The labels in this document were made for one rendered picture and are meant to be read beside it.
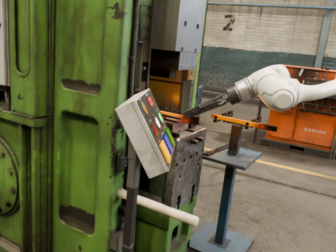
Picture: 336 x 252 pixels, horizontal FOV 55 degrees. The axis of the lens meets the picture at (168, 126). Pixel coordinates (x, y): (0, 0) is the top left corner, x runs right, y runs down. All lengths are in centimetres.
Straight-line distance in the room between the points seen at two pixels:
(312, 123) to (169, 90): 343
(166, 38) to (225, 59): 791
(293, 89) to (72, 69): 112
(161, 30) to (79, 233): 119
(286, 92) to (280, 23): 820
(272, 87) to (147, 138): 47
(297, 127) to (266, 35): 452
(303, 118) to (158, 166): 424
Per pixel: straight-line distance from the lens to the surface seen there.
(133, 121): 113
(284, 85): 117
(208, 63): 971
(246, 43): 944
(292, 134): 532
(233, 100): 134
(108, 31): 157
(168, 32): 168
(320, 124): 526
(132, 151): 132
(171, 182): 180
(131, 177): 137
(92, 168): 181
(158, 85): 218
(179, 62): 170
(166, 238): 199
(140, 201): 166
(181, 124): 185
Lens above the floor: 139
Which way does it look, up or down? 14 degrees down
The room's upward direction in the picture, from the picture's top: 6 degrees clockwise
